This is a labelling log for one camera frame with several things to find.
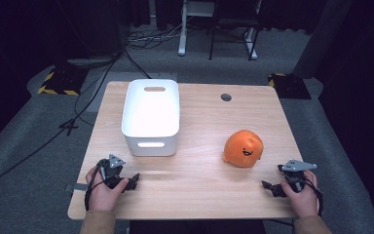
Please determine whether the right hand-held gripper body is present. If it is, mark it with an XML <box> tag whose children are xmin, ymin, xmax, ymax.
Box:
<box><xmin>277</xmin><ymin>158</ymin><xmax>318</xmax><ymax>193</ymax></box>

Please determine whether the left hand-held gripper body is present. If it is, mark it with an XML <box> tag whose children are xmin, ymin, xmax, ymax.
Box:
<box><xmin>96</xmin><ymin>153</ymin><xmax>130</xmax><ymax>190</ymax></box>

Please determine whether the person's right hand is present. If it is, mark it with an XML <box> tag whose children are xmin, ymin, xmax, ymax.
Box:
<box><xmin>280</xmin><ymin>170</ymin><xmax>319</xmax><ymax>219</ymax></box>

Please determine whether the person's left hand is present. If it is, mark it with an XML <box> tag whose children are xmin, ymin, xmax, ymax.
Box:
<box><xmin>85</xmin><ymin>165</ymin><xmax>131</xmax><ymax>213</ymax></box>

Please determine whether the grey tape strip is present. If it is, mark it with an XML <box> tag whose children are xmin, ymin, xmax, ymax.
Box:
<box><xmin>65</xmin><ymin>182</ymin><xmax>89</xmax><ymax>193</ymax></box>

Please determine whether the orange plush toy with face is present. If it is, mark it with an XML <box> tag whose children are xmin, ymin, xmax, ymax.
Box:
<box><xmin>223</xmin><ymin>129</ymin><xmax>265</xmax><ymax>169</ymax></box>

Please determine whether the white plastic storage bin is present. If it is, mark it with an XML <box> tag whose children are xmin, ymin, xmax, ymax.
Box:
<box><xmin>121</xmin><ymin>78</ymin><xmax>181</xmax><ymax>158</ymax></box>

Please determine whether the black yellow striped stand base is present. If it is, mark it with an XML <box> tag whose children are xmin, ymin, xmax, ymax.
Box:
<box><xmin>37</xmin><ymin>66</ymin><xmax>89</xmax><ymax>97</ymax></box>
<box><xmin>267</xmin><ymin>72</ymin><xmax>313</xmax><ymax>100</ymax></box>

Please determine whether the grey curtain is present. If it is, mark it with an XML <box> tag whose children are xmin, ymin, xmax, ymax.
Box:
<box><xmin>292</xmin><ymin>0</ymin><xmax>355</xmax><ymax>80</ymax></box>

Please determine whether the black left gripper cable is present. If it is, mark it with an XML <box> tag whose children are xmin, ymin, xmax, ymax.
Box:
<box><xmin>84</xmin><ymin>165</ymin><xmax>107</xmax><ymax>212</ymax></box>

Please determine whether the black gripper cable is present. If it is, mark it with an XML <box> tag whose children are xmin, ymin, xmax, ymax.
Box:
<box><xmin>84</xmin><ymin>165</ymin><xmax>107</xmax><ymax>212</ymax></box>
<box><xmin>303</xmin><ymin>177</ymin><xmax>324</xmax><ymax>218</ymax></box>

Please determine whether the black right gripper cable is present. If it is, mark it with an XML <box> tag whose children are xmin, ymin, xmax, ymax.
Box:
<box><xmin>303</xmin><ymin>177</ymin><xmax>324</xmax><ymax>218</ymax></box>

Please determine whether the long black floor cable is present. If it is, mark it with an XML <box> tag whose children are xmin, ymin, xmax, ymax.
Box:
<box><xmin>0</xmin><ymin>48</ymin><xmax>126</xmax><ymax>193</ymax></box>

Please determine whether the bundle of floor cables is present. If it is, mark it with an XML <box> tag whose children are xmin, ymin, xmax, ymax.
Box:
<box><xmin>123</xmin><ymin>22</ymin><xmax>184</xmax><ymax>80</ymax></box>

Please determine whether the black metal chair frame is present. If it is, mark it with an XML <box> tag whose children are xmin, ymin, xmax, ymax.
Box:
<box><xmin>207</xmin><ymin>13</ymin><xmax>261</xmax><ymax>61</ymax></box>

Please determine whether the white desk frame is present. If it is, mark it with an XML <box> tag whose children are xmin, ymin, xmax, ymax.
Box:
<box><xmin>177</xmin><ymin>0</ymin><xmax>263</xmax><ymax>61</ymax></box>

